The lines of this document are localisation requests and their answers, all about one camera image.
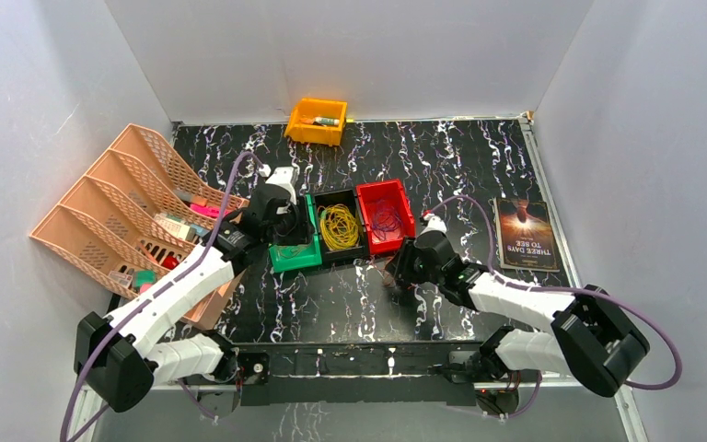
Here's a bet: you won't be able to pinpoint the green plastic bin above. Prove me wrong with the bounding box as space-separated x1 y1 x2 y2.
268 194 322 273

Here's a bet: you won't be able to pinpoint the black plastic bin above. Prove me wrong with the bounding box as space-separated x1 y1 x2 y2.
313 189 368 264

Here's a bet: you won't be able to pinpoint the red plastic bin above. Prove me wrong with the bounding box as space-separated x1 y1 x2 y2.
356 179 416 255

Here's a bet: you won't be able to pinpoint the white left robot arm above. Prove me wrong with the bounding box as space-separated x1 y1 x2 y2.
74 182 311 413

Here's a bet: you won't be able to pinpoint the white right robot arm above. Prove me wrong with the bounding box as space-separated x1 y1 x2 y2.
386 231 651 397

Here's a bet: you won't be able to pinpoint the dark book three days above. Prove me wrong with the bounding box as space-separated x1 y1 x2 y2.
493 197 561 273

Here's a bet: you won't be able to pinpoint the yellow plastic bin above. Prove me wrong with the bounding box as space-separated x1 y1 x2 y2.
284 98 348 146

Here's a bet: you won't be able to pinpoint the green battery in bin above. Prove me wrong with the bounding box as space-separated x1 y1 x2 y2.
311 116 340 127

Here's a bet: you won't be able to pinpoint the white box in organizer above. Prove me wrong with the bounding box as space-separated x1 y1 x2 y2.
153 213 196 242

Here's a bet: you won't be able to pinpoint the red black bottle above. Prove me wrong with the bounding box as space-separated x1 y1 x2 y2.
160 254 180 270

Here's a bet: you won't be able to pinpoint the pink plastic file organizer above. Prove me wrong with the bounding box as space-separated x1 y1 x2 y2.
30 124 224 299

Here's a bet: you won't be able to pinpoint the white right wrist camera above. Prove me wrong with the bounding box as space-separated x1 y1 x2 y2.
419 211 447 236

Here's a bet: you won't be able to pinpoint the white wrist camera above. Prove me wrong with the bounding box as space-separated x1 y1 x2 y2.
258 164 298 204
419 211 447 236

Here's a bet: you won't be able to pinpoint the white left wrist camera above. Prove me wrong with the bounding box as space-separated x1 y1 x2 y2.
258 164 298 204

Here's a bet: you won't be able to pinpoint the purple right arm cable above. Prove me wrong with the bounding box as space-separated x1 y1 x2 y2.
423 194 684 422

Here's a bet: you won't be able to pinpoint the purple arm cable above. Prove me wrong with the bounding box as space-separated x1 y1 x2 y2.
59 151 266 442
423 194 684 422

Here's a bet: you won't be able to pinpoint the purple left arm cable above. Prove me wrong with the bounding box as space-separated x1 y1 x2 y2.
59 151 266 442

